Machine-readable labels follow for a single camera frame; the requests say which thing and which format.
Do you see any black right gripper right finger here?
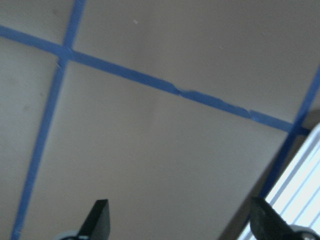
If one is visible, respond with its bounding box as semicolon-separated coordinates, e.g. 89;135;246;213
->
250;197;297;240

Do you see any silver ridged metal tray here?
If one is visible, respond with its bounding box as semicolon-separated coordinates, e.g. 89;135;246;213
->
238;125;320;240

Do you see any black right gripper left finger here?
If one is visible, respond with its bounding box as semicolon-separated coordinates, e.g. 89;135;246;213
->
78;199;111;240

